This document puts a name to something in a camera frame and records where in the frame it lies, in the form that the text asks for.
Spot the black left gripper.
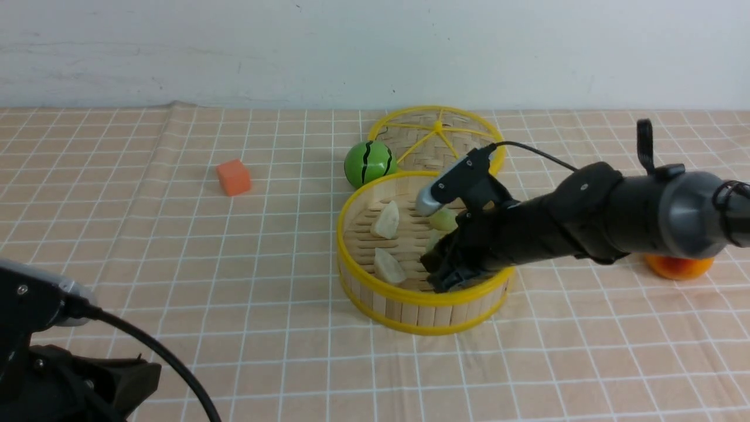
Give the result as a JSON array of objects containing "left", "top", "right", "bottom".
[{"left": 1, "top": 345, "right": 162, "bottom": 421}]

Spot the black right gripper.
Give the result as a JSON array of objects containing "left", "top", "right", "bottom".
[{"left": 420, "top": 199, "right": 578, "bottom": 294}]

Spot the pale green dumpling front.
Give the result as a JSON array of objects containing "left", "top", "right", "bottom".
[{"left": 424, "top": 229, "right": 445, "bottom": 252}]

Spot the pale green dumpling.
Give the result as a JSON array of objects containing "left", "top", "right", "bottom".
[
  {"left": 428, "top": 207, "right": 458, "bottom": 233},
  {"left": 424, "top": 229, "right": 445, "bottom": 252}
]

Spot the white dumpling front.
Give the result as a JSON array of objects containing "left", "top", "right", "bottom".
[{"left": 373, "top": 248, "right": 407, "bottom": 285}]

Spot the white dumpling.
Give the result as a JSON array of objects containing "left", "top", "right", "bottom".
[
  {"left": 370, "top": 200, "right": 401, "bottom": 240},
  {"left": 373, "top": 248, "right": 407, "bottom": 285}
]

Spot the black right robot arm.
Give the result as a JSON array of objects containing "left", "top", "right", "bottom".
[{"left": 416, "top": 118, "right": 749, "bottom": 293}]

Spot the bamboo steamer tray yellow rim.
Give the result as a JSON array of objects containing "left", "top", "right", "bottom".
[{"left": 336, "top": 171, "right": 515, "bottom": 336}]

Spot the bamboo steamer lid yellow rim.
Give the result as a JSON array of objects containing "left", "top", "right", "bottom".
[{"left": 367, "top": 105, "right": 504, "bottom": 171}]

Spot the green watermelon ball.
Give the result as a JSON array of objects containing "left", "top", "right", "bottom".
[{"left": 345, "top": 141, "right": 397, "bottom": 189}]

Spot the beige checkered tablecloth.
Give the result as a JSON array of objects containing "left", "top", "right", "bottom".
[{"left": 1, "top": 103, "right": 749, "bottom": 421}]

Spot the orange cube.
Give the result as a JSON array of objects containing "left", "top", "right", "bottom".
[{"left": 215, "top": 159, "right": 252, "bottom": 197}]

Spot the orange pear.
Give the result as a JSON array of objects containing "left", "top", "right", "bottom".
[{"left": 645, "top": 254, "right": 714, "bottom": 281}]

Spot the black left camera cable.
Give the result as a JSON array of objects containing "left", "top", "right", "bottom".
[{"left": 70, "top": 296, "right": 222, "bottom": 422}]

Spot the black camera cable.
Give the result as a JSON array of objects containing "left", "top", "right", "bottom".
[
  {"left": 489, "top": 141, "right": 581, "bottom": 172},
  {"left": 70, "top": 296, "right": 222, "bottom": 422}
]

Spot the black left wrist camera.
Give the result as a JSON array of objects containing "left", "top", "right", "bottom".
[{"left": 1, "top": 257, "right": 97, "bottom": 360}]

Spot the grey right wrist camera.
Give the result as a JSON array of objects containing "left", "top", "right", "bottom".
[{"left": 415, "top": 144, "right": 497, "bottom": 217}]

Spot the black right camera cable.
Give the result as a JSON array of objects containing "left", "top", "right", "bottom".
[{"left": 489, "top": 141, "right": 581, "bottom": 172}]

